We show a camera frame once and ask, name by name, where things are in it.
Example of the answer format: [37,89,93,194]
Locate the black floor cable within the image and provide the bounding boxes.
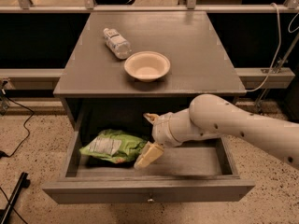
[0,89,36,159]

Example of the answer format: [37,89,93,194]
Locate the white cable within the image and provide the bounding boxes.
[245,2,282,93]

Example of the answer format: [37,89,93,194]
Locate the beige paper bowl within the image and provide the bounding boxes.
[124,51,171,82]

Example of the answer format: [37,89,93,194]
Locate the small metal drawer knob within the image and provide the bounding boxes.
[147,196,155,203]

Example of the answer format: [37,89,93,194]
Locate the clear plastic water bottle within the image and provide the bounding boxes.
[103,28,132,60]

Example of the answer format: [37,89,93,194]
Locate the green rice chip bag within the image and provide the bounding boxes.
[79,129,148,164]

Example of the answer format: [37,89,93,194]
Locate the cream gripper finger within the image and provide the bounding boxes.
[143,113,159,124]
[134,142,164,170]

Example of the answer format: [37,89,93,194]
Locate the black stand leg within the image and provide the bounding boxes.
[0,172,30,224]

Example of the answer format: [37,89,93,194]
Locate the metal railing frame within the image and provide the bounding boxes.
[0,0,299,15]

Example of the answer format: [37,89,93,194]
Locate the grey wooden cabinet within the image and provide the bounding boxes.
[51,10,247,133]

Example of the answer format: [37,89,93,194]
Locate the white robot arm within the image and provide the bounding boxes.
[135,94,299,169]

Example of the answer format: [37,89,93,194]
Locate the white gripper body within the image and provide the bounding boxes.
[151,112,181,148]

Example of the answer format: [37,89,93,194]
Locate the grey open top drawer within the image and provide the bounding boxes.
[41,105,256,205]

